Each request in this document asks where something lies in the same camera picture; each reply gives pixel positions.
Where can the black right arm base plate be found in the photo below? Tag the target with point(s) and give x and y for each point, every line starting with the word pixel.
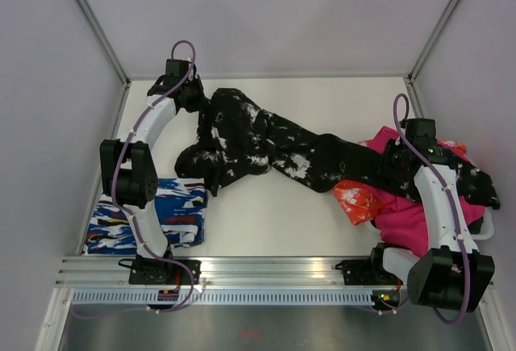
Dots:
pixel 363 272

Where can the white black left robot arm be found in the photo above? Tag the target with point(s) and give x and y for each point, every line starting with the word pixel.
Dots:
pixel 129 174

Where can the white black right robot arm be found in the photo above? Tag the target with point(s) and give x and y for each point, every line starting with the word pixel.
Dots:
pixel 452 274

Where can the white slotted cable duct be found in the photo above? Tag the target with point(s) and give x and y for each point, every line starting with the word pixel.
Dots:
pixel 241 297

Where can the blue white patterned folded trousers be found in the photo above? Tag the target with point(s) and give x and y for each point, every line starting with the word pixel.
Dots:
pixel 180 205

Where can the black white splattered trousers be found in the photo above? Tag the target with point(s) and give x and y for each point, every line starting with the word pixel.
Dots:
pixel 236 138

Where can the pink garment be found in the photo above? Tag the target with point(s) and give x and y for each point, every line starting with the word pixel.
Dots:
pixel 378 143

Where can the aluminium mounting rail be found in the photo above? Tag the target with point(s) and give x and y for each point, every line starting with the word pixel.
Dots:
pixel 214 272

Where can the orange white garment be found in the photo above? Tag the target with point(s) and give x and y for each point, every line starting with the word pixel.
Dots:
pixel 357 201

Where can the white laundry basket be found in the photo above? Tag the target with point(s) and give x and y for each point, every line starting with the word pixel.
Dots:
pixel 483 230

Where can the aluminium frame post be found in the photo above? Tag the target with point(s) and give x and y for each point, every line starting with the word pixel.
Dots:
pixel 438 29
pixel 94 25

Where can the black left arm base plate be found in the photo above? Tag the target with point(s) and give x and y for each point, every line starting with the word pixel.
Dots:
pixel 146 271

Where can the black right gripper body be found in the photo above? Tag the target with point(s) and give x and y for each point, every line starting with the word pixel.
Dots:
pixel 392 166

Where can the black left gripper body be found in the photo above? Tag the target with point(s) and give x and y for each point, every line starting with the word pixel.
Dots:
pixel 195 98

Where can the right aluminium frame post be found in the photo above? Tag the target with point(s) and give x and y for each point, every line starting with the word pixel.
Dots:
pixel 438 29

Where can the left aluminium frame post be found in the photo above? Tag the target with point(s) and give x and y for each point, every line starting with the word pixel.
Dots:
pixel 94 25

